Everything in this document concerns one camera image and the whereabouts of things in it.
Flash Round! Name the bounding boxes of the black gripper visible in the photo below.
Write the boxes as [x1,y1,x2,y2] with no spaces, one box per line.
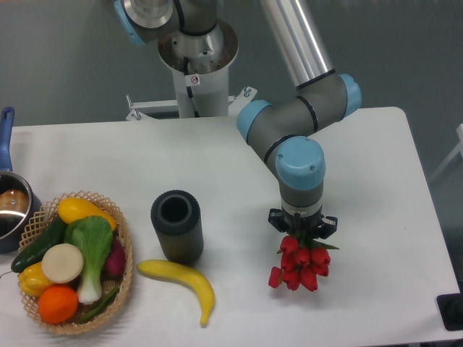
[268,208,338,239]

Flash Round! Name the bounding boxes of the red tulip bouquet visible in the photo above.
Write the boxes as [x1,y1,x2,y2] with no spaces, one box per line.
[268,235,338,292]

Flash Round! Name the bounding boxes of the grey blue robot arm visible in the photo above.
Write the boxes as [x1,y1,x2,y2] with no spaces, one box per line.
[114,1,362,239]

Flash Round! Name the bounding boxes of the dark grey ribbed vase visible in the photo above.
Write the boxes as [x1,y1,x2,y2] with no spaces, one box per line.
[150,189,204,265]

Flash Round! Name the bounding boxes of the yellow banana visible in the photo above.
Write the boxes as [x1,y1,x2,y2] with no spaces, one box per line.
[137,260,216,327]

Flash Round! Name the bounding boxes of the black device at edge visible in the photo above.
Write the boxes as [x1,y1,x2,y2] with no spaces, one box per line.
[436,293,462,331]

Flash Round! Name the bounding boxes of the white furniture piece right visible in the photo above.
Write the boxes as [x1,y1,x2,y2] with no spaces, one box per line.
[430,124,462,182]

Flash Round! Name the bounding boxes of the purple sweet potato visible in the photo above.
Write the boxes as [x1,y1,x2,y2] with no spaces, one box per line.
[103,238,126,278]

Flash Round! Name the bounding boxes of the green bean pod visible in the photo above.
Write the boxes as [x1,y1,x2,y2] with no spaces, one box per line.
[77,287,119,325]

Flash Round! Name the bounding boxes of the green bok choy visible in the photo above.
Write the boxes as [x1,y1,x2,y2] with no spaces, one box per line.
[64,216,113,304]

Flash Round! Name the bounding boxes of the yellow squash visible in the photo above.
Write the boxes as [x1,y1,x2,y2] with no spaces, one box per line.
[57,197,118,231]

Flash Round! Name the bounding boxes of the cream round radish slice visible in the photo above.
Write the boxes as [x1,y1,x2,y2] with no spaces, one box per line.
[41,244,84,284]

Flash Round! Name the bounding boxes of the dark green cucumber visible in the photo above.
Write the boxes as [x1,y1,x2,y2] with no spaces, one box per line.
[11,216,67,273]

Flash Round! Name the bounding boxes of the woven wicker basket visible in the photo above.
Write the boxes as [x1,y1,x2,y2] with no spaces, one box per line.
[19,191,133,335]

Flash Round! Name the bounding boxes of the orange fruit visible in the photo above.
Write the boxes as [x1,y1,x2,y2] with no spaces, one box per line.
[38,286,79,324]

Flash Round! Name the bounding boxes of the yellow bell pepper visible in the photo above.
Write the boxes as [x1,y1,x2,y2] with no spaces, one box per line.
[18,262,54,297]

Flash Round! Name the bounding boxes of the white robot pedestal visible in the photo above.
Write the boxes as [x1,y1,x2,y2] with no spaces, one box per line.
[158,20,238,118]

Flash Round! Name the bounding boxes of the white metal mounting frame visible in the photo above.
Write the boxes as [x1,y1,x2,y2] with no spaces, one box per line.
[125,86,258,121]

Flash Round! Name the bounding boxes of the blue handled saucepan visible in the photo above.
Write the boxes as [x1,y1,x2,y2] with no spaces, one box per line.
[1,106,41,254]

